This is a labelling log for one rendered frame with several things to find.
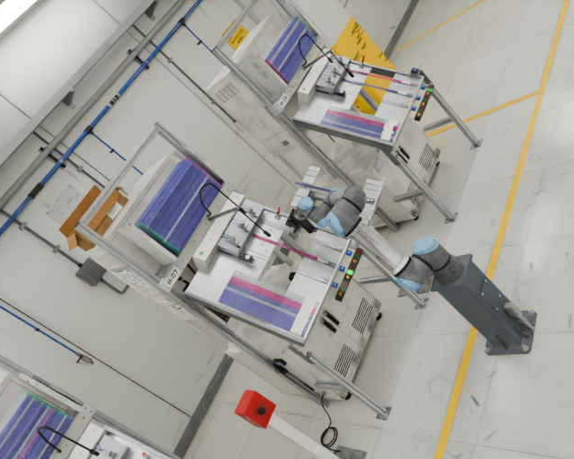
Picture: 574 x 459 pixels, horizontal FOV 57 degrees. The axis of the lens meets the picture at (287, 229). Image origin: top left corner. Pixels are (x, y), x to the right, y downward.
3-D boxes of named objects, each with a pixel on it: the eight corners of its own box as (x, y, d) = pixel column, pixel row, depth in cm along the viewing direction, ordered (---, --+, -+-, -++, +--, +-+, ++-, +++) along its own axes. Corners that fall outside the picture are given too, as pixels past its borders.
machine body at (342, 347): (387, 309, 360) (327, 254, 336) (351, 405, 327) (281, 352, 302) (325, 313, 411) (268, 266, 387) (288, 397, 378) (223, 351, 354)
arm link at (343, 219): (437, 270, 241) (343, 194, 239) (418, 296, 240) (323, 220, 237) (427, 270, 253) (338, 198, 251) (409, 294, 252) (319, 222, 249)
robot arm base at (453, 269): (466, 256, 252) (455, 244, 249) (460, 282, 244) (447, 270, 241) (440, 261, 264) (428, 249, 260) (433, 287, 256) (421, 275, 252)
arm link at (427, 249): (454, 252, 246) (436, 234, 240) (436, 275, 244) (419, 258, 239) (437, 247, 257) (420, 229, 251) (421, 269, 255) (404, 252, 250)
